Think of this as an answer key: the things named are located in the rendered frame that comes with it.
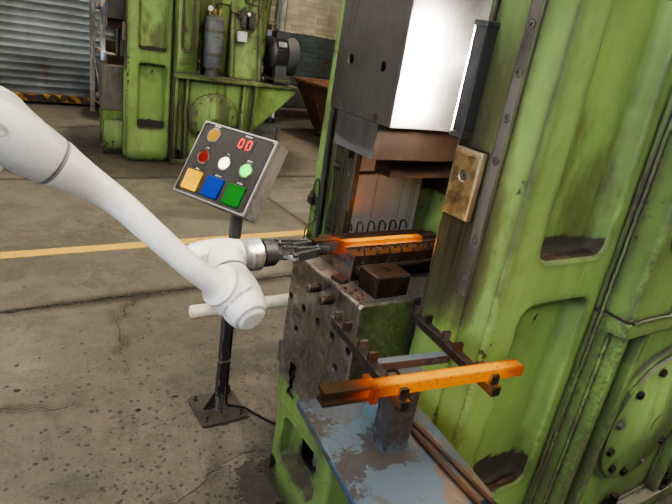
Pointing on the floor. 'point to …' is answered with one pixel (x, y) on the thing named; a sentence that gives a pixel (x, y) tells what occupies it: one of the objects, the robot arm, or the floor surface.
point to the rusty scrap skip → (314, 100)
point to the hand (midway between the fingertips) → (325, 245)
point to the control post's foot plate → (208, 416)
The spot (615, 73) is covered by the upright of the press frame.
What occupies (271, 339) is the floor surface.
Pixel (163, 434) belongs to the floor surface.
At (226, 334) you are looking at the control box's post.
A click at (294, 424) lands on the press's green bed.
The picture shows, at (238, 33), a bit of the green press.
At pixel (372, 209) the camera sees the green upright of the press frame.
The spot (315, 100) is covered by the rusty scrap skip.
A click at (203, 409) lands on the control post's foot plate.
